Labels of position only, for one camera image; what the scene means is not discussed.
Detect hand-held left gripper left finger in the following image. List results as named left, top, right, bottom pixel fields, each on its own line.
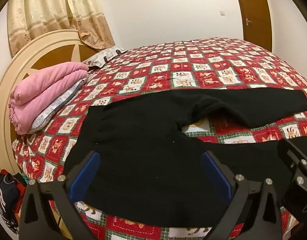
left=19, top=151, right=101, bottom=240

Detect red checked printed quilt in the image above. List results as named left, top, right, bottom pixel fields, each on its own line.
left=12, top=37, right=307, bottom=240

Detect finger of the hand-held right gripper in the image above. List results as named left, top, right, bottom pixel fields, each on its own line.
left=277, top=137, right=307, bottom=193

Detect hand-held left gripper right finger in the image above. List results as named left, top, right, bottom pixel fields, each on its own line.
left=200, top=151, right=284, bottom=240

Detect beige floral curtain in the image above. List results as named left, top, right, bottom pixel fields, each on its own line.
left=7, top=0, right=114, bottom=58

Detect white blue patterned folded blanket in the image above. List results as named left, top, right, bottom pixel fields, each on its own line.
left=29, top=77, right=88, bottom=134

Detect brown wooden door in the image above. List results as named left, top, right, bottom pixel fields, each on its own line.
left=232, top=0, right=273, bottom=52

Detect pink folded blanket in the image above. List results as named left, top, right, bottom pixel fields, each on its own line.
left=8, top=62, right=90, bottom=135

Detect cream wooden headboard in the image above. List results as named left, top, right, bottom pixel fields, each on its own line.
left=0, top=29, right=99, bottom=178

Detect pile of dark clothes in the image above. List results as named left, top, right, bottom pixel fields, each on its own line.
left=0, top=169, right=28, bottom=233

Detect black pants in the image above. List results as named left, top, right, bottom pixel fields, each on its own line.
left=64, top=87, right=307, bottom=233

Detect white grey printed pillow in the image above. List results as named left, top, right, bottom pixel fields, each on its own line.
left=81, top=46, right=128, bottom=70

